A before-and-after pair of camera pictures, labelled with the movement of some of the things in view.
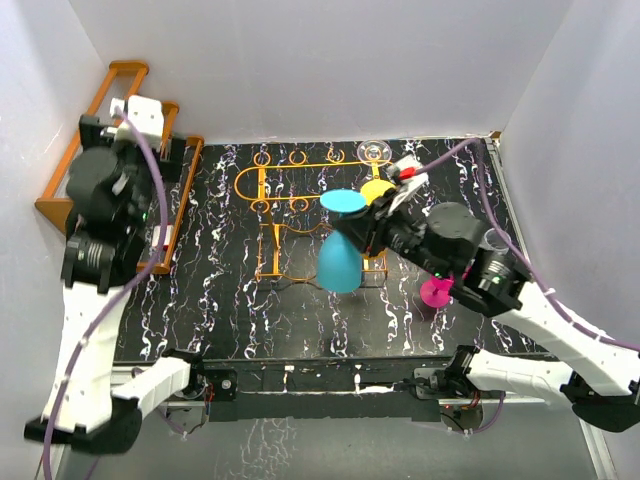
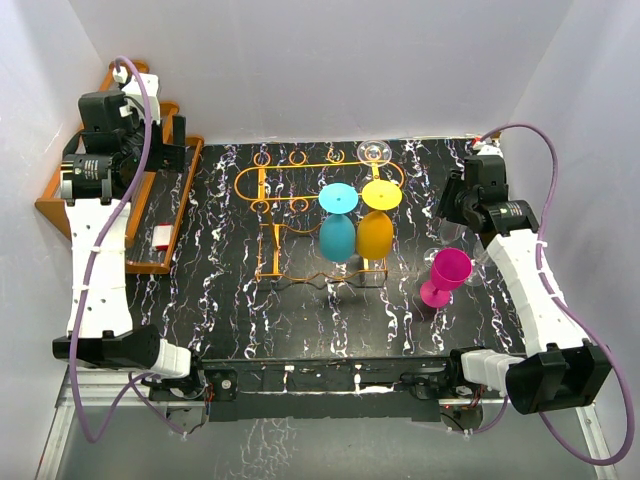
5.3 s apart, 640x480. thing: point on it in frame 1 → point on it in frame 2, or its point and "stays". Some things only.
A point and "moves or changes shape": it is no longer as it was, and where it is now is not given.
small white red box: (157, 234) stays
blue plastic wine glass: (340, 263) moves or changes shape
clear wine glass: (373, 153) stays
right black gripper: (370, 236) → (446, 208)
